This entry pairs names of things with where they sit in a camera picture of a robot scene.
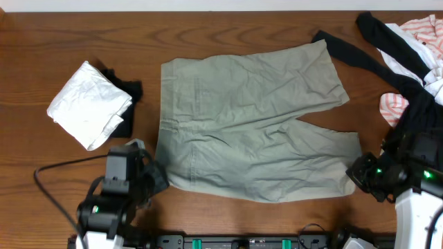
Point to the orange striped shirt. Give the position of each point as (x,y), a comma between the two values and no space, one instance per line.
(428,31)

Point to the folded white cloth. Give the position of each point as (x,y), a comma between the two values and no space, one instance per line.
(89,107)

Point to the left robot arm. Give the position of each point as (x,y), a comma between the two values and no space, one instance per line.
(104,212)

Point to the folded black cloth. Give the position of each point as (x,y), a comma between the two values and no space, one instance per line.
(135,90)

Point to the black long garment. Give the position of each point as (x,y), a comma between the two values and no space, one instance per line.
(423,113)

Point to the khaki green shorts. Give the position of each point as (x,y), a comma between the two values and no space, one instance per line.
(230,125)

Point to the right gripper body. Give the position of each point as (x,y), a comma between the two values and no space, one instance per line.
(372,177)

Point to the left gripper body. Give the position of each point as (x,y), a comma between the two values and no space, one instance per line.
(149,182)

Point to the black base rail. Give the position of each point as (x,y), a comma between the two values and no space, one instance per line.
(347,237)

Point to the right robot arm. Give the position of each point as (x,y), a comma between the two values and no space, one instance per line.
(413,186)

